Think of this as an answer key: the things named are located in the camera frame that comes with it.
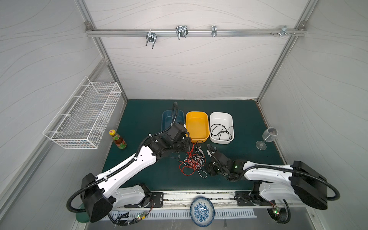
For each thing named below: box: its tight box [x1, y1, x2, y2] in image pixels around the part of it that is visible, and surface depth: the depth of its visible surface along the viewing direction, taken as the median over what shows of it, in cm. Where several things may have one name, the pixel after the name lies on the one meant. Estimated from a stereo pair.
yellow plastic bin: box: [185, 111, 210, 143], surface depth 104 cm
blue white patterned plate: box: [189, 196, 216, 228], surface depth 70 cm
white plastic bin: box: [209, 111, 235, 145], surface depth 105 cm
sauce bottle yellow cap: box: [108, 129, 127, 150], surface depth 86 cm
